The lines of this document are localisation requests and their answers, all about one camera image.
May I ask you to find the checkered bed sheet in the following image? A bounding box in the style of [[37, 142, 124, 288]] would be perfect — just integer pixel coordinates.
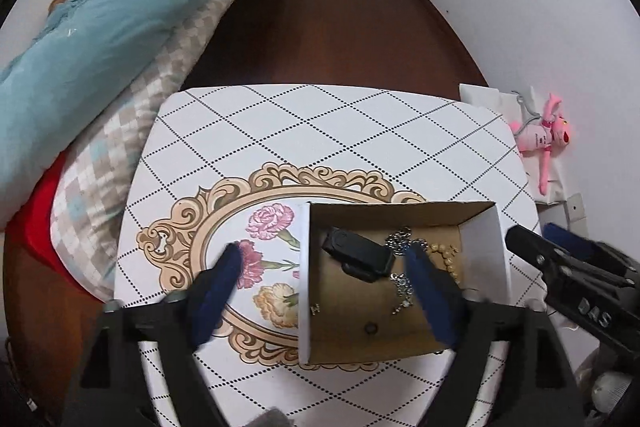
[[50, 0, 301, 303]]

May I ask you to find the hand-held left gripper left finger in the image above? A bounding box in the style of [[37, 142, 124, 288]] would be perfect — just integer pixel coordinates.
[[75, 242, 246, 427]]

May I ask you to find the wooden bead bracelet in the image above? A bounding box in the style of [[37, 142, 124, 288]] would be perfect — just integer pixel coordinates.
[[425, 242, 481, 295]]

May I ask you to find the pink plush toy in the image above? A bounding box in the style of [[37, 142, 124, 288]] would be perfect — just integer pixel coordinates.
[[510, 93, 573, 195]]

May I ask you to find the white wall socket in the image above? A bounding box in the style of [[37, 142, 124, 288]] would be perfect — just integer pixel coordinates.
[[565, 192, 586, 223]]

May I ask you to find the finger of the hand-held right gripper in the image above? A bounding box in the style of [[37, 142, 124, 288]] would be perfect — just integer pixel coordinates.
[[505, 225, 640, 295], [543, 222, 640, 280]]

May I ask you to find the light blue quilt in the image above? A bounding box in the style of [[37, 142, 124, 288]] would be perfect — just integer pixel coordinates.
[[0, 0, 301, 228]]

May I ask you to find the white round object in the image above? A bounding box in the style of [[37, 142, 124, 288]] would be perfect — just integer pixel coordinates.
[[590, 371, 632, 413]]

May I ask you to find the cardboard box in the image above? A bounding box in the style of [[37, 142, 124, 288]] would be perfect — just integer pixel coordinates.
[[297, 201, 516, 365]]

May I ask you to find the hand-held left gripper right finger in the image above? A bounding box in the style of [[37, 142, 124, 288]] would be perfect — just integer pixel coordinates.
[[404, 246, 587, 427]]

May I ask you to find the thin silver necklace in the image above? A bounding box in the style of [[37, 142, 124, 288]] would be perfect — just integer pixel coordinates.
[[390, 272, 416, 315]]

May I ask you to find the silver chain bracelet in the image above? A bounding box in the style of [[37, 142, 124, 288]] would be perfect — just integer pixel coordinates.
[[386, 227, 413, 253]]

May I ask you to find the red cloth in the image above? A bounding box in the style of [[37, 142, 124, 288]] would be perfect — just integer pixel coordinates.
[[7, 152, 101, 295]]

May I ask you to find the grey clothes hanger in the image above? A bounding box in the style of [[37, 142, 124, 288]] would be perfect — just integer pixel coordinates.
[[511, 91, 543, 132]]

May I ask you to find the black smart band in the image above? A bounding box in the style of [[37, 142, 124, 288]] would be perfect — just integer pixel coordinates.
[[321, 228, 396, 284]]

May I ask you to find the diamond-patterned floral tablecloth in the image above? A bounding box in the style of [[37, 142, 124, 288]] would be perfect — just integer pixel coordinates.
[[114, 83, 548, 427]]

